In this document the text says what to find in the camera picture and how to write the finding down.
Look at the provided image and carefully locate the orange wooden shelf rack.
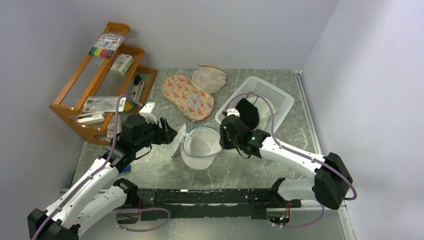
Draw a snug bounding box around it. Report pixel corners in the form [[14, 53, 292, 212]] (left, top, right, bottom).
[[49, 43, 157, 146]]

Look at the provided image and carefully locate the floral pink laundry bag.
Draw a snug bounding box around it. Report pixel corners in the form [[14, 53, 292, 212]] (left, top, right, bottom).
[[161, 75, 215, 122]]

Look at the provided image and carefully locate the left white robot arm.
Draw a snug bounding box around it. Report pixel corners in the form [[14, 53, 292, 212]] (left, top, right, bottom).
[[27, 115, 178, 240]]

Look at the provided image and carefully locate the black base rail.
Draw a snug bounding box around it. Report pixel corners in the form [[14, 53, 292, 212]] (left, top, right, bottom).
[[116, 187, 301, 224]]

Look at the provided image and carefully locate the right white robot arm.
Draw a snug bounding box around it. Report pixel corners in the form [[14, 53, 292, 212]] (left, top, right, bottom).
[[219, 114, 354, 210]]

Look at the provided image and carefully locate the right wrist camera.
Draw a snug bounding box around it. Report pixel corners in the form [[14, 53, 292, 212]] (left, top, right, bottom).
[[225, 108, 240, 117]]

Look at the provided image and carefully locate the coloured marker pen set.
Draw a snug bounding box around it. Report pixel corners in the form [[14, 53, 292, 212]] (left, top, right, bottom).
[[88, 32, 126, 58]]

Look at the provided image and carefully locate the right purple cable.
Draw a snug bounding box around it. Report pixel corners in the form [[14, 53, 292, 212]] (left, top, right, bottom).
[[223, 92, 358, 230]]

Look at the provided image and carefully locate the small white green box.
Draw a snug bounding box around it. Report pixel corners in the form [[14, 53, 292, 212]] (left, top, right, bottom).
[[110, 53, 134, 76]]

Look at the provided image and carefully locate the beige mesh laundry bag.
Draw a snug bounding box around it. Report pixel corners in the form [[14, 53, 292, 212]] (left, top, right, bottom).
[[191, 64, 228, 94]]

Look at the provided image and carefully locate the yellow triangular eraser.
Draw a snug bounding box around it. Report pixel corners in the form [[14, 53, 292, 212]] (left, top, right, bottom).
[[123, 101, 134, 112]]

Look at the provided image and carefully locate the white plastic basket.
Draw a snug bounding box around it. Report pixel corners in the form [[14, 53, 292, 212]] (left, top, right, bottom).
[[215, 76, 295, 133]]

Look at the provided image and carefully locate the staples box package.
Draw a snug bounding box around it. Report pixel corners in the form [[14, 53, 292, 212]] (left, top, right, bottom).
[[106, 115, 122, 140]]

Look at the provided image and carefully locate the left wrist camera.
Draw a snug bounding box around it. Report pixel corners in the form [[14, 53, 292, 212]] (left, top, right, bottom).
[[139, 102, 157, 124]]

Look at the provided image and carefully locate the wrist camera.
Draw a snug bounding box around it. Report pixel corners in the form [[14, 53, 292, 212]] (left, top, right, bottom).
[[225, 108, 240, 117], [139, 102, 157, 124]]

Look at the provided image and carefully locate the white mesh laundry bag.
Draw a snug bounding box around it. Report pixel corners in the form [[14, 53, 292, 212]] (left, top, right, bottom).
[[169, 124, 222, 170]]

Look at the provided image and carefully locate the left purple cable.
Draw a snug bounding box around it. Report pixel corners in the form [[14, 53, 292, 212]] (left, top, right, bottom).
[[31, 94, 171, 240]]

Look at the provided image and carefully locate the blue stapler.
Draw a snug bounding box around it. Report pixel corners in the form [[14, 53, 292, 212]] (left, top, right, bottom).
[[120, 164, 132, 174]]

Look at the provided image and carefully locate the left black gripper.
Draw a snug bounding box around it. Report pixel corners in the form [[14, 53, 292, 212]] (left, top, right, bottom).
[[133, 116, 178, 151]]

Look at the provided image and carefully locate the purple cable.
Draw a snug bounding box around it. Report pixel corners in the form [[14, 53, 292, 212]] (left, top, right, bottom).
[[31, 94, 171, 240], [223, 92, 358, 230]]

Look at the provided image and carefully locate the white stapler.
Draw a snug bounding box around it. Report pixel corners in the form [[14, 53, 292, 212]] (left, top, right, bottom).
[[76, 111, 105, 125]]

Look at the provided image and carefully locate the black bra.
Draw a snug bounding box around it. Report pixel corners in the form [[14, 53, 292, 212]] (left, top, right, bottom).
[[235, 98, 260, 131]]

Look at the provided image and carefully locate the clear ruler set package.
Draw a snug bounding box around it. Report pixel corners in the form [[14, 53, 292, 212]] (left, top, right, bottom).
[[82, 96, 127, 113]]

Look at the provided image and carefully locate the black grey stapler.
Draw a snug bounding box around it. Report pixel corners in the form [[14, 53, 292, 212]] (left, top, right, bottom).
[[131, 75, 145, 102]]

